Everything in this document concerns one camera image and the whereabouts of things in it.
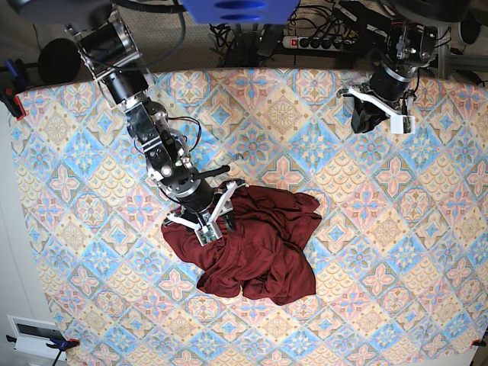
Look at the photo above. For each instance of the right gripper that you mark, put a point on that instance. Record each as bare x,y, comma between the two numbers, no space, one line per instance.
205,206

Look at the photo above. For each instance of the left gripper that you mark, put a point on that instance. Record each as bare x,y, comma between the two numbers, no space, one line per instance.
371,110

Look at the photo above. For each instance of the dark red t-shirt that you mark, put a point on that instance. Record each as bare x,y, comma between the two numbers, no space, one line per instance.
263,257

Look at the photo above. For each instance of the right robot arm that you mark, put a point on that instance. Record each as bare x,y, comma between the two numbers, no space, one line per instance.
110,53

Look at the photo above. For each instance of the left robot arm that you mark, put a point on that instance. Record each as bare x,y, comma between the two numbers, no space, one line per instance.
412,39

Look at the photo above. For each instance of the white power strip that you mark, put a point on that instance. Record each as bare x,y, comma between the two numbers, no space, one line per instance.
316,44

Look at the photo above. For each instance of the patterned tablecloth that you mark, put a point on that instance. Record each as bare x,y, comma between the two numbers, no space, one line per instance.
400,255

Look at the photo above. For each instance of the blue orange clamp lower left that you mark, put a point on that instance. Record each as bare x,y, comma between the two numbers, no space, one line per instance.
63,344

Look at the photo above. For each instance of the blue orange clamp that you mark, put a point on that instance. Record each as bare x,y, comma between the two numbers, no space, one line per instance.
9,95
63,344

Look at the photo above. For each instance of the black round stool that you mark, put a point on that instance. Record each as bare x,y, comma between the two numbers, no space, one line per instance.
59,62

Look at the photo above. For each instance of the orange clamp lower right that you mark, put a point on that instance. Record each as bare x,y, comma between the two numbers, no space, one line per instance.
479,343

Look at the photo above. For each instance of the blue orange clamp upper left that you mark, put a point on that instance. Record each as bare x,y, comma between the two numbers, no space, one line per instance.
9,95

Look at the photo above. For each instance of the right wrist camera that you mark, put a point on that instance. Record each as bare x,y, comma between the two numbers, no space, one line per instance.
207,234

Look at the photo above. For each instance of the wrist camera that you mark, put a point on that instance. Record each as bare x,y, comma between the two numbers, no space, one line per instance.
402,124
207,234

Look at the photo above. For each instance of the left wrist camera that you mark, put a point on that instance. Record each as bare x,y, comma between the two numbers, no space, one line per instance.
402,124

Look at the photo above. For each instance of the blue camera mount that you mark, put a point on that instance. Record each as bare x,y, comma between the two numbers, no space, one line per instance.
240,11

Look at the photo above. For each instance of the white wall vent box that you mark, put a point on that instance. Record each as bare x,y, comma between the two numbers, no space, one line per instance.
31,336

